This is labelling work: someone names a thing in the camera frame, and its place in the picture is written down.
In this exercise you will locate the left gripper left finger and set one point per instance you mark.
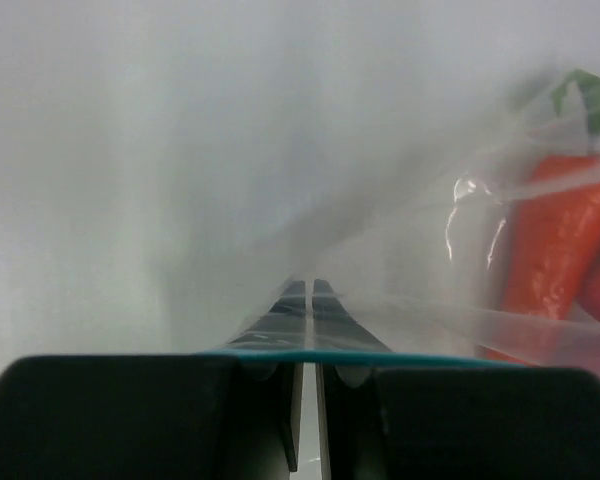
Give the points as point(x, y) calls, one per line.
point(196, 416)

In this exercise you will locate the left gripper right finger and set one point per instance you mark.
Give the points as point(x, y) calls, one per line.
point(385, 416)

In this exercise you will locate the clear zip top bag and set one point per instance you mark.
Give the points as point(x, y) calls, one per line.
point(167, 168)

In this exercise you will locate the fake orange carrot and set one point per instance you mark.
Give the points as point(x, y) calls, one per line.
point(556, 238)

